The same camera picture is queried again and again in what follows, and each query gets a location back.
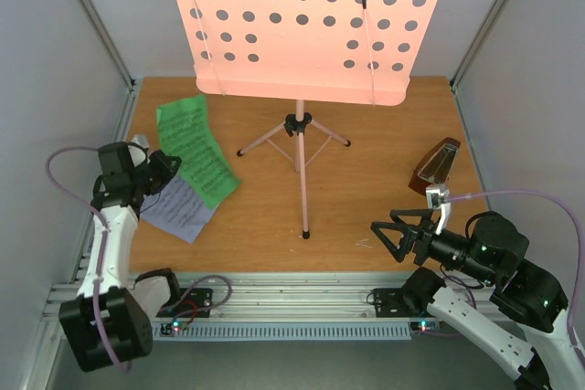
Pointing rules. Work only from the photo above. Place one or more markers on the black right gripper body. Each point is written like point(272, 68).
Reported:
point(415, 240)

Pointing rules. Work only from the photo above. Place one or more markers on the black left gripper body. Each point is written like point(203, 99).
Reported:
point(156, 180)

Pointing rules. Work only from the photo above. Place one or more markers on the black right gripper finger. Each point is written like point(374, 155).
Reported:
point(407, 216)
point(397, 238)

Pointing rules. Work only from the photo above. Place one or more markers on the blue sheet music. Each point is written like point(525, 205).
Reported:
point(177, 210)

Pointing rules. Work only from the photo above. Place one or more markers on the brown wooden metronome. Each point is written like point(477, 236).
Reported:
point(435, 166)

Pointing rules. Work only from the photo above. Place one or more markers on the green sheet music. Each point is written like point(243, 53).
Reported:
point(184, 131)

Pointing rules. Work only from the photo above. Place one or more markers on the pink music stand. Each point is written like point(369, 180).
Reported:
point(342, 51)

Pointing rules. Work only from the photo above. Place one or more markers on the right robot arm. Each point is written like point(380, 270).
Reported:
point(548, 357)

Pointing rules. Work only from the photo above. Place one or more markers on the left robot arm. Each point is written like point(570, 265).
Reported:
point(109, 322)

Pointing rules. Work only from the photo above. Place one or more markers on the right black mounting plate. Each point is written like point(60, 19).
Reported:
point(389, 303)

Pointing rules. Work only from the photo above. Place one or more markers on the black mounting plate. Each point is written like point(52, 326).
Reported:
point(197, 299)
point(389, 303)

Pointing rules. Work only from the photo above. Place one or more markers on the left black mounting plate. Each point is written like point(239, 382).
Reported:
point(197, 299)

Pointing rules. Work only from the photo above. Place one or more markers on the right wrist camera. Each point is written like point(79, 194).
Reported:
point(437, 199)

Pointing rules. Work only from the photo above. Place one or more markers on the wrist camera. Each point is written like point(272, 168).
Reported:
point(138, 148)
point(437, 199)

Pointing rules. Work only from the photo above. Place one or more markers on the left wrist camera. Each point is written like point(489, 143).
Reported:
point(138, 148)

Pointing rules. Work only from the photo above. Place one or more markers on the grey slotted cable duct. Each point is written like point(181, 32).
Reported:
point(233, 332)

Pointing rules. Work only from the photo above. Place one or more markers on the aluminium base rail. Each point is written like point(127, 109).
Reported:
point(294, 296)

